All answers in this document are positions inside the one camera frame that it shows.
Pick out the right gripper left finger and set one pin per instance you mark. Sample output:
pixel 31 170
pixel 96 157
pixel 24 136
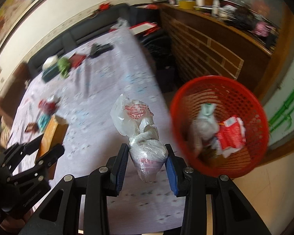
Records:
pixel 117 166

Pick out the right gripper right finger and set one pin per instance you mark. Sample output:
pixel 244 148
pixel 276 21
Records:
pixel 175 166

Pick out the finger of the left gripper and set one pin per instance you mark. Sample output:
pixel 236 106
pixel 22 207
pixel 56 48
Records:
pixel 48 161
pixel 13 156

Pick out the orange cardboard box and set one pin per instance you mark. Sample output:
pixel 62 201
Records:
pixel 54 134

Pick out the dark red snack packet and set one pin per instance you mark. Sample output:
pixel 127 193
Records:
pixel 31 128

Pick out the teal tissue packet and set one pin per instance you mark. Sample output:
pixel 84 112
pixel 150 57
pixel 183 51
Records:
pixel 43 122

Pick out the white red printed plastic bag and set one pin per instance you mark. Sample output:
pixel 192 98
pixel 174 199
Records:
pixel 134 120

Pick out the red wrapper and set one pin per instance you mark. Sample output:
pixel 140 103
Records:
pixel 49 105

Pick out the red torn cigarette pack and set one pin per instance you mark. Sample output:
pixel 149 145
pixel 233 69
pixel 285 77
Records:
pixel 231 137

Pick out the red plastic trash basket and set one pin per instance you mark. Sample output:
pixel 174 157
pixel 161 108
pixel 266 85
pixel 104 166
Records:
pixel 231 98

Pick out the brown armchair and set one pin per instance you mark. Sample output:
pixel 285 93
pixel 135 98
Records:
pixel 12 93

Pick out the floral purple tablecloth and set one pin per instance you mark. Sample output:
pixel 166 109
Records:
pixel 86 98

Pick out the green tissue box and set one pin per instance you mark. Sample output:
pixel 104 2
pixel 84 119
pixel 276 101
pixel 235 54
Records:
pixel 50 68

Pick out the green cloth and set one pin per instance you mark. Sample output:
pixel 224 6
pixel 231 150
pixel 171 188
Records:
pixel 64 66

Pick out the red pouch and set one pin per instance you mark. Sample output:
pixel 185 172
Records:
pixel 76 60

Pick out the black toy pistol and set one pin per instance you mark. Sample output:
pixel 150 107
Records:
pixel 97 49

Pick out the bamboo painted glass panel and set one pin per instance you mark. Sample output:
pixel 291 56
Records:
pixel 280 109

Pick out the red white gift box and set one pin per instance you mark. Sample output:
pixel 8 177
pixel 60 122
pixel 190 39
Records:
pixel 144 28

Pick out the white plastic bag on sofa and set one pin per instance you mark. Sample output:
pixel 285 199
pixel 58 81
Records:
pixel 121 23

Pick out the black leather sofa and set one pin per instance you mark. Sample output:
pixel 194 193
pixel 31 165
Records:
pixel 80 33

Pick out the brown wooden cabinet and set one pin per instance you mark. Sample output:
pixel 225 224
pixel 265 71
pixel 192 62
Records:
pixel 251 41

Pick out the yellow tape roll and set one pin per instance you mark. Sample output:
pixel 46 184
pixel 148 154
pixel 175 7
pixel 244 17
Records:
pixel 187 4

